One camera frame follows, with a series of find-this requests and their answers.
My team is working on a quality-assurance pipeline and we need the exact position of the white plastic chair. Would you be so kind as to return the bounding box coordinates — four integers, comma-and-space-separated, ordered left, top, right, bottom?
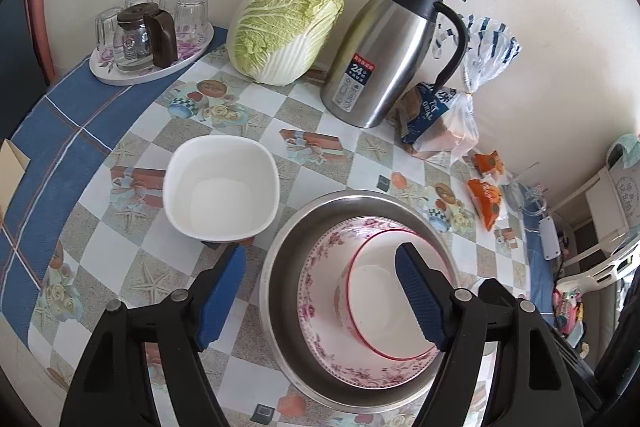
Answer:
550, 167, 640, 293

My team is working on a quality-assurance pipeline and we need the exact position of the white square bowl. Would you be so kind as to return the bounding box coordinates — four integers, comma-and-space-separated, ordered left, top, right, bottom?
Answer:
163, 135, 280, 244

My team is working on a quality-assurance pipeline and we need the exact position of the colourful toy clutter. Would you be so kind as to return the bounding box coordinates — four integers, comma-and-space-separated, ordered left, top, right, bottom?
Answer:
552, 286, 587, 334

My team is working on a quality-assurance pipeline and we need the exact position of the cardboard piece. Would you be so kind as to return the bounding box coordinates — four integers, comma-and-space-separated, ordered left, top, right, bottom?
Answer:
0, 138, 29, 219

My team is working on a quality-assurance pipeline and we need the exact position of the orange snack packet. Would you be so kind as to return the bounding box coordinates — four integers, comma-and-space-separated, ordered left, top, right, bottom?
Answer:
471, 150, 504, 178
467, 177, 503, 231

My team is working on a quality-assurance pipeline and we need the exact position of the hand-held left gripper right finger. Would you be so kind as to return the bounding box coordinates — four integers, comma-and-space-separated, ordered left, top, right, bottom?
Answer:
395, 243, 583, 427

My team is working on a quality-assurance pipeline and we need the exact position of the white power adapter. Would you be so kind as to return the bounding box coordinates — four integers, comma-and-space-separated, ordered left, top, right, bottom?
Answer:
539, 215, 559, 261

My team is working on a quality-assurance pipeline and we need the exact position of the stainless steel basin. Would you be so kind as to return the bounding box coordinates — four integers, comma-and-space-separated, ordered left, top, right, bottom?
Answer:
258, 188, 463, 413

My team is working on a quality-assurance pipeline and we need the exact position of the napa cabbage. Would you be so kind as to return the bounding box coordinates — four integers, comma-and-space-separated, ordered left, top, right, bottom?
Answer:
226, 0, 347, 86

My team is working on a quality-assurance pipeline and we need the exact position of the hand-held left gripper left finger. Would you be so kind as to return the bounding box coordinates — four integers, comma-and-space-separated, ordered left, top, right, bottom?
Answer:
60, 244, 247, 427

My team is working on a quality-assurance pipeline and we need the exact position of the red-rimmed white bowl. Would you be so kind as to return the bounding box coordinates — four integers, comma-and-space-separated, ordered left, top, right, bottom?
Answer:
334, 229, 448, 361

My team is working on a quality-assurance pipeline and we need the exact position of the pink floral bowl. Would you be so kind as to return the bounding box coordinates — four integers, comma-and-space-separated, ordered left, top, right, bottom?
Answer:
297, 216, 451, 381

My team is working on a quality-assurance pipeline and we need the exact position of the pink wooden post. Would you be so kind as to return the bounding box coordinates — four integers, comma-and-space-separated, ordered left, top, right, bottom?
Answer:
25, 0, 55, 86

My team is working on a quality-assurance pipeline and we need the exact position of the bagged sliced bread loaf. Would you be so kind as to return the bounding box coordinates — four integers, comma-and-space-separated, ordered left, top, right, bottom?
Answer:
392, 14, 521, 160

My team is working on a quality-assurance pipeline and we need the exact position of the patterned checkered tablecloth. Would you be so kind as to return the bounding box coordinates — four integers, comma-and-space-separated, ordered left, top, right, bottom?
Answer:
0, 24, 557, 427

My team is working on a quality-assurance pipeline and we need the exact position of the white floral oval tray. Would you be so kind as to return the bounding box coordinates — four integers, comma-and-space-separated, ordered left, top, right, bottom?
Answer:
89, 24, 215, 86

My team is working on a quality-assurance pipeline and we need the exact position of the glass teapot brown handle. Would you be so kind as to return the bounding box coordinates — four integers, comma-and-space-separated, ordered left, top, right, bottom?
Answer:
114, 4, 178, 72

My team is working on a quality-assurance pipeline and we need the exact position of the stainless steel thermos jug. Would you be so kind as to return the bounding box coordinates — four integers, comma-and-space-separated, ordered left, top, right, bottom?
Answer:
320, 0, 467, 128

